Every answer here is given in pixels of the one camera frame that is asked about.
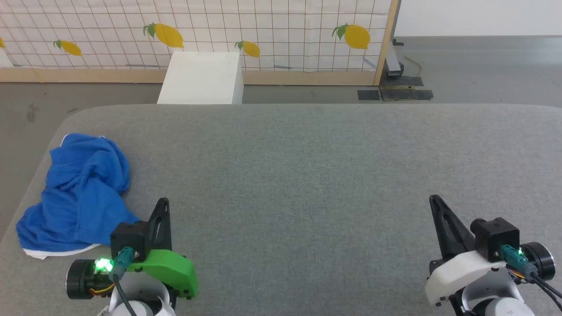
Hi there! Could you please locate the large black floor mat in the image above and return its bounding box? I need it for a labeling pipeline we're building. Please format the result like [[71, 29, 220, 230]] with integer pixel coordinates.
[[379, 76, 434, 102]]

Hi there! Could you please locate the lemon pattern partition wall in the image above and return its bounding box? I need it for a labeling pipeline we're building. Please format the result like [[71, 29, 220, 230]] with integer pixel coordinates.
[[0, 0, 399, 86]]

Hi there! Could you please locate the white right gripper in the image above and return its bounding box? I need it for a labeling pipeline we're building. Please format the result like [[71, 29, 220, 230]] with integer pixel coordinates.
[[424, 194, 506, 306]]

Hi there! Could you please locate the right arm cable teal plug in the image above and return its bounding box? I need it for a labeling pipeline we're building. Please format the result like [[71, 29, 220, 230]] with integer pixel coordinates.
[[501, 245, 562, 310]]

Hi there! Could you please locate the white box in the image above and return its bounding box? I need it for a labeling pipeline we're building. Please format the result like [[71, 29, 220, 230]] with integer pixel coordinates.
[[157, 51, 244, 105]]

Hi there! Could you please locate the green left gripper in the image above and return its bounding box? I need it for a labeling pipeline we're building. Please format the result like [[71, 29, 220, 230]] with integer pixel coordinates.
[[125, 197, 199, 300]]

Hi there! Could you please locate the lemon print grid partition panel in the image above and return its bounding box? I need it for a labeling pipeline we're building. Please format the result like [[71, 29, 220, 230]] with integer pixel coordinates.
[[0, 0, 392, 73]]

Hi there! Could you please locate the white cloth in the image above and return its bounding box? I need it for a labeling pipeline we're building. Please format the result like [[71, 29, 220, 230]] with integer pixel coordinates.
[[0, 104, 562, 316]]

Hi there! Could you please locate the left arm cable teal plug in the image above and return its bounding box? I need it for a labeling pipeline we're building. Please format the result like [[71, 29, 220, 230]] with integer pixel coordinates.
[[109, 247, 134, 316]]

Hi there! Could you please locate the blue cloth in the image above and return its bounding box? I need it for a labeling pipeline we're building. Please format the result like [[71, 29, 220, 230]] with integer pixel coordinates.
[[16, 133, 141, 259]]

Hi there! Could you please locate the arm cable teal plug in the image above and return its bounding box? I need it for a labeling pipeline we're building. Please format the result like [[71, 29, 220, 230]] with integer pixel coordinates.
[[109, 247, 134, 316], [501, 245, 562, 310]]

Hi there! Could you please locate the black partition stand foot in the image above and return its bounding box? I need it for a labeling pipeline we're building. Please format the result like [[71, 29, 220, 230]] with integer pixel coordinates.
[[384, 39, 405, 80]]

